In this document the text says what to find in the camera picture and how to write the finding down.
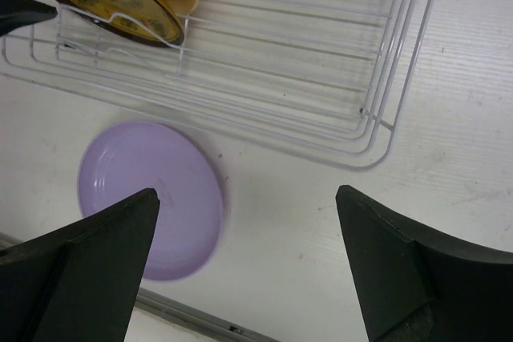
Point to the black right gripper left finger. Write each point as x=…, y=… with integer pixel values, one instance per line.
x=79, y=282

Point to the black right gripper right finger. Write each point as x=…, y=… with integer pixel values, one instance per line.
x=416, y=283

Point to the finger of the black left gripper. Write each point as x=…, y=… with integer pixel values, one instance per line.
x=16, y=14

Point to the lavender plastic plate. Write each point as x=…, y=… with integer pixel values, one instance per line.
x=136, y=154

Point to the aluminium table frame rail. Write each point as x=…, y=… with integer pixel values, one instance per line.
x=183, y=315

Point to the white wire dish rack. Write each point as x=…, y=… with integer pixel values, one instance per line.
x=324, y=80

